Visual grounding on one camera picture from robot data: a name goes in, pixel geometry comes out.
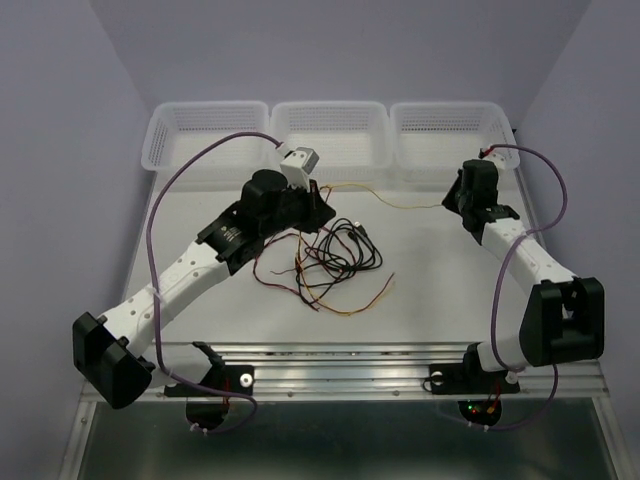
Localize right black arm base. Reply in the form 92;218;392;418
422;344;521;430

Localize aluminium mounting rail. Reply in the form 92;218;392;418
82;342;609;401

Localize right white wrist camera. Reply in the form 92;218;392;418
478;147;519;172

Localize thin red wire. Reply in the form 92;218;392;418
252;229;351;311

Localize yellow wire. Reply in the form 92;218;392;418
294;182;451;317

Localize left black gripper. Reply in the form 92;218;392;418
261;176;335;238

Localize black USB cable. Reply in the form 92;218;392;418
294;217;385;306

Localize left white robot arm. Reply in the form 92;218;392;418
72;169;336;409

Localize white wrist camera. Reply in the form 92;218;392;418
280;147;320;192
478;147;519;172

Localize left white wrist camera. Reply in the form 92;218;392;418
280;147;320;192

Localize middle white perforated basket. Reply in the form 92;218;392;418
270;101;393;183

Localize left white perforated basket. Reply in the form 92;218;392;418
141;101;270;181

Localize white perforated basket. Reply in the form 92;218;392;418
389;101;515;175
270;101;393;183
141;101;270;181

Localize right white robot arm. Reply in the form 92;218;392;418
442;159;605;390

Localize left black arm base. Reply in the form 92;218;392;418
163;341;257;435

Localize right white perforated basket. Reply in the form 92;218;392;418
389;101;515;175

